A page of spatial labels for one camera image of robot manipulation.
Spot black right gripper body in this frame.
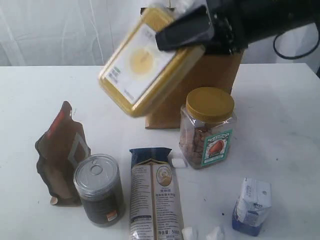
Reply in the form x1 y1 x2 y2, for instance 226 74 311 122
197 0 250 55

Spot yellow millet bottle white cap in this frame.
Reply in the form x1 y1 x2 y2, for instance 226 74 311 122
99 7 205 118

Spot clear jar yellow lid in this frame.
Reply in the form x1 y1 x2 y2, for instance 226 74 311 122
179 87 237 169

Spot dark can silver lid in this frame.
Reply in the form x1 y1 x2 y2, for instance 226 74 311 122
73 154 125 226

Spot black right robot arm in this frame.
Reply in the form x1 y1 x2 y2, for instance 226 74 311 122
155 0 320 55

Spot brown paper bag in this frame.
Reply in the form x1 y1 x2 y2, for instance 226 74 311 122
144 49 244 129

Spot white cube by pasta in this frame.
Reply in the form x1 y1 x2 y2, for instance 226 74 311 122
171 158 188 169

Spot white blue salt packet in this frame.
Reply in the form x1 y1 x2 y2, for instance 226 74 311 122
232 177 272 237

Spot brown standing pouch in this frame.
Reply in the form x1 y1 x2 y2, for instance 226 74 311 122
35 101 91 206

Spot long pasta packet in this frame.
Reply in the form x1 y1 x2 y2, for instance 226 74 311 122
129 147 183 240

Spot white lump bottom right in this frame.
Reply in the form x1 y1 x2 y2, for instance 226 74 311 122
205 226 225 240

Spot white lump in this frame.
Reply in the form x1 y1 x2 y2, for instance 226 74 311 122
205 226 225 240
181 226 199 240

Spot white lump bottom left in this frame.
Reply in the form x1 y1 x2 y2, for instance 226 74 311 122
181 226 199 240

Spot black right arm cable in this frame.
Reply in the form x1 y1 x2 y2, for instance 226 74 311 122
272 19 320 60

